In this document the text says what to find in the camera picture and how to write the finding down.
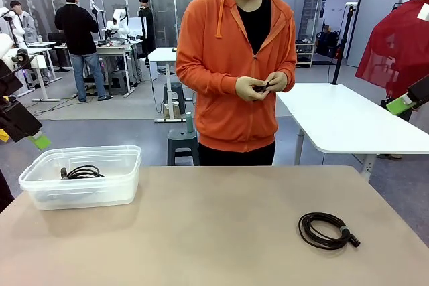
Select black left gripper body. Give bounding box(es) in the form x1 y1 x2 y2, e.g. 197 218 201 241
0 60 24 99

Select black cable with chunky ends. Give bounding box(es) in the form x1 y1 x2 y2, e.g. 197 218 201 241
66 165 105 180

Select black cable with barrel connector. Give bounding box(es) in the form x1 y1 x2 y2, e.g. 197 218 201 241
298 212 362 251

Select person's left forearm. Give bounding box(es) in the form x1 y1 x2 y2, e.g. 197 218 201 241
281 61 298 93

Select person's right forearm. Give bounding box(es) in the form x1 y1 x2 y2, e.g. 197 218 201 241
176 64 241 95

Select person's left hand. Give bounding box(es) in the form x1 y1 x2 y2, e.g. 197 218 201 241
264 71 289 94

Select person's right hand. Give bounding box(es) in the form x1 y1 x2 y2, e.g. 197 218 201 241
235 76 267 102

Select white side table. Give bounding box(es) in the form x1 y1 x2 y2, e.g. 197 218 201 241
276 82 429 180

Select white background desk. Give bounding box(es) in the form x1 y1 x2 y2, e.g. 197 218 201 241
6 41 63 103

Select person in grey hoodie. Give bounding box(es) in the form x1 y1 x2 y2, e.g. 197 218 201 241
9 0 39 44

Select red cape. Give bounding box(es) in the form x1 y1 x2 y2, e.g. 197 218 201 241
355 0 429 101

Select dark maroon bulky object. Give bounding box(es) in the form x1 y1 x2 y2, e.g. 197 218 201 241
0 168 15 214

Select black tripod pole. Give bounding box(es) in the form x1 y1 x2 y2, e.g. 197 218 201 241
330 3 357 86

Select person in black jacket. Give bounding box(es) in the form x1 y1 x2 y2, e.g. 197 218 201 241
54 0 114 103

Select black equipment bags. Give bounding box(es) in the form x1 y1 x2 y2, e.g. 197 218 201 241
316 30 343 59

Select clear plastic storage container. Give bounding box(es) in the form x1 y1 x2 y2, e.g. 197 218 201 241
18 145 142 211

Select grey plastic stool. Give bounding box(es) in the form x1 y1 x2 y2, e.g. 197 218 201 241
107 70 129 96
162 82 186 115

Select white shoe rack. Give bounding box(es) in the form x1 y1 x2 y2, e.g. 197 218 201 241
294 42 316 68

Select grey background workbench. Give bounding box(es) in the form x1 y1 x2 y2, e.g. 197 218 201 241
55 38 142 98

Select person in dark top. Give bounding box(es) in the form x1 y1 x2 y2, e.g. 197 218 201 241
138 0 158 58

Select small white standing table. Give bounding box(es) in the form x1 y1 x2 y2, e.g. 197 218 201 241
148 47 179 123

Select dark green plastic stool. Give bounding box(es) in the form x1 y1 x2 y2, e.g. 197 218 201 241
166 128 200 167

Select person in orange hoodie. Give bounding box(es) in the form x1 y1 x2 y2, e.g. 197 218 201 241
175 0 298 167

